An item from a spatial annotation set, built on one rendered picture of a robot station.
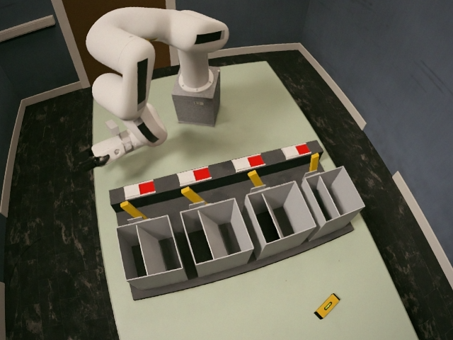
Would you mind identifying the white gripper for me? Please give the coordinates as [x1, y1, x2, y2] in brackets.
[76, 135, 125, 173]

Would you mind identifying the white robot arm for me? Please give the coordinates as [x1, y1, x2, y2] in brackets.
[86, 7, 229, 154]

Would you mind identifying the yellow pocket level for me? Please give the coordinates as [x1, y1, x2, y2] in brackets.
[314, 293, 340, 319]

